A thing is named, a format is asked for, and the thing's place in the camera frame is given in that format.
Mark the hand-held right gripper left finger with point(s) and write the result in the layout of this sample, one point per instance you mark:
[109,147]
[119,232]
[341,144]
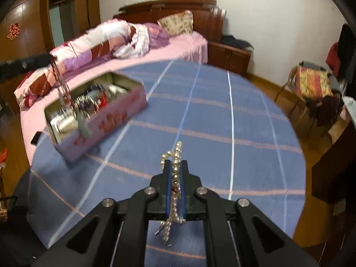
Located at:
[167,192]

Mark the red hanging garment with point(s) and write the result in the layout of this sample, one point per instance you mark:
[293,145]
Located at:
[333,59]

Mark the dark wooden desk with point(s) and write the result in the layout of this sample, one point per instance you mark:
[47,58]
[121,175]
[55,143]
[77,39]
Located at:
[336,167]

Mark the pink metal tin box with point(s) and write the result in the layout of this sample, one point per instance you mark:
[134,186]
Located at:
[111,119]

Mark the red knot tassel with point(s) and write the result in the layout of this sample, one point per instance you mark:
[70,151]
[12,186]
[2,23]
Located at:
[103,98]

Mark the wooden nightstand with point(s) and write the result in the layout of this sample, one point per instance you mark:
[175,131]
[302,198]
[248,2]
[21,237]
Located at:
[228,58]

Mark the floral pillow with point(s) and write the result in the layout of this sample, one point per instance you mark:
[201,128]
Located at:
[176,22]

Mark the pink patchwork quilt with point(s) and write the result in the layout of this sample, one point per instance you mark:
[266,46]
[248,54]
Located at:
[91,41]

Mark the dark clothes pile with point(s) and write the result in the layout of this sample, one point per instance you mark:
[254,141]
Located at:
[236,42]

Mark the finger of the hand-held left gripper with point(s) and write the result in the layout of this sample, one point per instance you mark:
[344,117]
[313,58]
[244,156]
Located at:
[39,60]

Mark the dark brown garment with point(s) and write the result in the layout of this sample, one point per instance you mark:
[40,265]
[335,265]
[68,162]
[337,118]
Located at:
[326,108]

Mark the small black device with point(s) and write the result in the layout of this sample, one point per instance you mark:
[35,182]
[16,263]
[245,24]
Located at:
[35,138]

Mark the printed paper lining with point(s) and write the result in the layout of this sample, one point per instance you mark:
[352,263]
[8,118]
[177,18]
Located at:
[62,125]

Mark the white lilac cloth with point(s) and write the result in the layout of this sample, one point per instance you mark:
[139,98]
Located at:
[136,44]

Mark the wooden chair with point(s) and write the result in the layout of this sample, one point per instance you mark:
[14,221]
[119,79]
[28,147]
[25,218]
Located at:
[290,89]

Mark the black hanging coat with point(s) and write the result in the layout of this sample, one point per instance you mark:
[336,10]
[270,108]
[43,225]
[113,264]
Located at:
[347,52]

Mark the brown wooden wardrobe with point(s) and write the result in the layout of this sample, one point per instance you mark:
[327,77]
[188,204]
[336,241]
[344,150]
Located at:
[27,14]

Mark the red wardrobe decoration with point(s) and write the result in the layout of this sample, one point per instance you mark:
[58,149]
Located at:
[12,31]

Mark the wooden bed with pink sheet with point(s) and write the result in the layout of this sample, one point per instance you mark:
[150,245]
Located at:
[183,47]

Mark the white patterned desk cover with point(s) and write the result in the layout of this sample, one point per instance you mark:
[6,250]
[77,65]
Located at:
[350,108]

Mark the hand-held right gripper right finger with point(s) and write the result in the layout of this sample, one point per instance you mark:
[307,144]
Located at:
[183,192]

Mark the orange patterned cushion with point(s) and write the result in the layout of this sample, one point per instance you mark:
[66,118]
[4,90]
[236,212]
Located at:
[313,82]

